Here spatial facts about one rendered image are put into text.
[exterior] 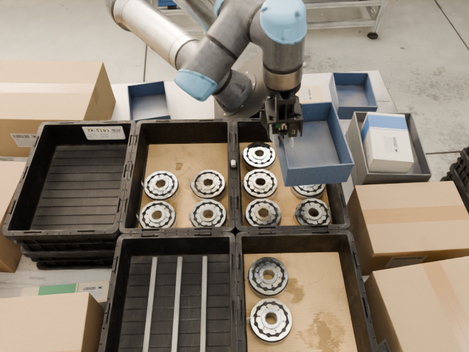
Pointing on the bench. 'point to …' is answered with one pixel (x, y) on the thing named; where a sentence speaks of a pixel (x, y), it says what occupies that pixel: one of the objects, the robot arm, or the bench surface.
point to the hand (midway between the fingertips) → (280, 139)
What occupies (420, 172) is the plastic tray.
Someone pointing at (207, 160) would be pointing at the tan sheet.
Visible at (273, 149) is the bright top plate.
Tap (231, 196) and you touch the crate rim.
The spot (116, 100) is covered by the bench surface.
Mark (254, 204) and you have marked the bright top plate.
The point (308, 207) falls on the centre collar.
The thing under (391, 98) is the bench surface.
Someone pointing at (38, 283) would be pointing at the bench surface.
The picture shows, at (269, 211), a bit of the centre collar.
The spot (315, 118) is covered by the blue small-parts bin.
